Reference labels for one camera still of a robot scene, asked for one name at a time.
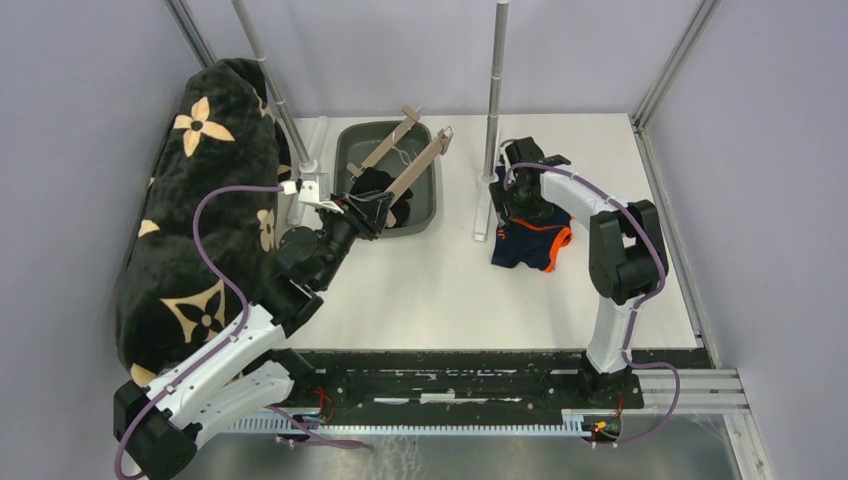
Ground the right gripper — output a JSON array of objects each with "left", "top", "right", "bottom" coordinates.
[{"left": 489, "top": 177, "right": 555, "bottom": 229}]

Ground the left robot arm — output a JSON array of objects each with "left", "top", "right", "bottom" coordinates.
[{"left": 113, "top": 191, "right": 395, "bottom": 479}]

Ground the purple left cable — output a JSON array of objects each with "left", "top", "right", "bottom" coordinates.
[{"left": 113, "top": 184, "right": 372, "bottom": 480}]

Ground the white right pole base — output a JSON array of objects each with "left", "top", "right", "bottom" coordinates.
[{"left": 473, "top": 173, "right": 498, "bottom": 243}]

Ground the black floral plush blanket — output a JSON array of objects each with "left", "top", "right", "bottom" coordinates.
[{"left": 116, "top": 58, "right": 292, "bottom": 386}]

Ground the left metal rack pole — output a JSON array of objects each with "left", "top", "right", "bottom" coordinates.
[{"left": 231, "top": 0, "right": 317, "bottom": 173}]

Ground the wooden clip hanger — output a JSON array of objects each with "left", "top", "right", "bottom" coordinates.
[{"left": 347, "top": 105, "right": 453, "bottom": 229}]

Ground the metal rack pole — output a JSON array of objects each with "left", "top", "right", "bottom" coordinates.
[
  {"left": 231, "top": 0, "right": 317, "bottom": 173},
  {"left": 482, "top": 0, "right": 511, "bottom": 183}
]

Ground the black underwear white waistband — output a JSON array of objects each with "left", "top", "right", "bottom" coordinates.
[{"left": 349, "top": 167, "right": 414, "bottom": 227}]

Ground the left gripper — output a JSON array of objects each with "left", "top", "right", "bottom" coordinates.
[{"left": 315, "top": 190, "right": 394, "bottom": 289}]

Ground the grey plastic basin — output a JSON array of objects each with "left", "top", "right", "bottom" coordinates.
[{"left": 334, "top": 120, "right": 439, "bottom": 239}]

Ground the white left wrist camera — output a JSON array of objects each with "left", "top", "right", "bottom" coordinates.
[{"left": 279, "top": 172, "right": 344, "bottom": 214}]

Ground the navy orange underwear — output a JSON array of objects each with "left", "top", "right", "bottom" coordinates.
[{"left": 489, "top": 165, "right": 573, "bottom": 272}]

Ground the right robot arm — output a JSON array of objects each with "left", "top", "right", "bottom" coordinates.
[{"left": 489, "top": 137, "right": 669, "bottom": 408}]

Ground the grey cable duct strip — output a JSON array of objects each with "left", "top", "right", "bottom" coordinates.
[{"left": 224, "top": 411, "right": 591, "bottom": 439}]

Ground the right metal rack pole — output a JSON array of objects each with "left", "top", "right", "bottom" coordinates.
[{"left": 482, "top": 0, "right": 511, "bottom": 183}]

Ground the aluminium frame rail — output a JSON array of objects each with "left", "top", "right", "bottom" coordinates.
[{"left": 632, "top": 0, "right": 721, "bottom": 132}]

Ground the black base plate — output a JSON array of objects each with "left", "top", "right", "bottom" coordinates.
[{"left": 268, "top": 350, "right": 645, "bottom": 426}]

